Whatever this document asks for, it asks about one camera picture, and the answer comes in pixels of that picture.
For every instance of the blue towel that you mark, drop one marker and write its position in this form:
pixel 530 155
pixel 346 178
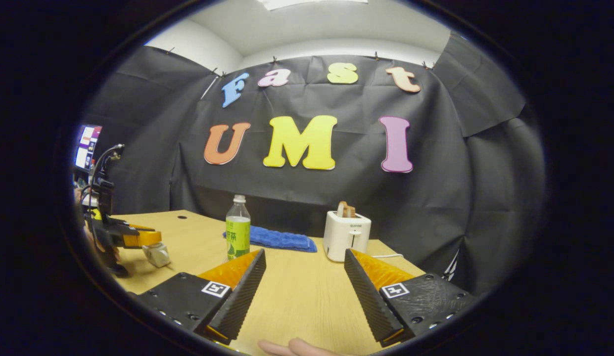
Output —
pixel 282 240

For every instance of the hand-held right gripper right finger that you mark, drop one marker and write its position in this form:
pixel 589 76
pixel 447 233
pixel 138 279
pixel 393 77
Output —
pixel 368 296

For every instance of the white ceramic teacup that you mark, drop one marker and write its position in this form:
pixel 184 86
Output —
pixel 158 257

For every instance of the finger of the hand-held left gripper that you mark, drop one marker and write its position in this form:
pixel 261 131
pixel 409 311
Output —
pixel 136 227
pixel 143 239

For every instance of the computer monitor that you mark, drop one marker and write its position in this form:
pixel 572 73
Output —
pixel 87 148

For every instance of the brown toast slice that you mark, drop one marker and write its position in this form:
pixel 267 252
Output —
pixel 346 210

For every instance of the black backdrop cloth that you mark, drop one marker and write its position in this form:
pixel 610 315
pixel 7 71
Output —
pixel 336 193

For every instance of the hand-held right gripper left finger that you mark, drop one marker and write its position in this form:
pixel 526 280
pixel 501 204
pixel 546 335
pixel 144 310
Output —
pixel 240 296

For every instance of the white toaster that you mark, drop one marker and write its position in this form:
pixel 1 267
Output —
pixel 346 237

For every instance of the green label water bottle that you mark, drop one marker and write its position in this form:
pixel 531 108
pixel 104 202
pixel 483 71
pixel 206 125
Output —
pixel 238 232

